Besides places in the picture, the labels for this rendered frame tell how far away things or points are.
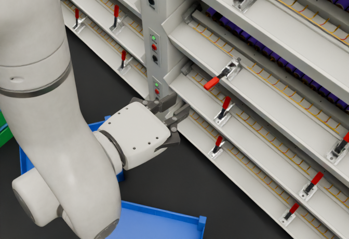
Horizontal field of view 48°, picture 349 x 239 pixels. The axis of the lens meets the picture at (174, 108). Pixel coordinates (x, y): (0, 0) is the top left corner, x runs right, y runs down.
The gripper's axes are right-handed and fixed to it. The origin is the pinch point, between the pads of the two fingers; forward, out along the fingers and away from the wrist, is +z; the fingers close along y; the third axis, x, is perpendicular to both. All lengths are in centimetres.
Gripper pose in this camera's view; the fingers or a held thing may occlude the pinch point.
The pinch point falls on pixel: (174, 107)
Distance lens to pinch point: 74.9
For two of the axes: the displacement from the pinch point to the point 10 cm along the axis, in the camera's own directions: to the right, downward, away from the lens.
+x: 1.3, -6.4, -7.6
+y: 6.8, 6.1, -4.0
